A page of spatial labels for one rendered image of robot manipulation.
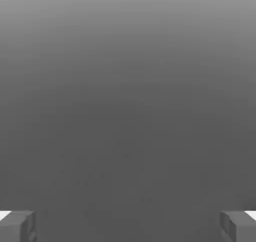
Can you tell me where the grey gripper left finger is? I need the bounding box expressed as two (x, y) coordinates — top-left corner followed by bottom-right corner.
(0, 210), (38, 242)

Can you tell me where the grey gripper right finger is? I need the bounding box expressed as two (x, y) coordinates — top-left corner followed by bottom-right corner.
(219, 210), (256, 242)

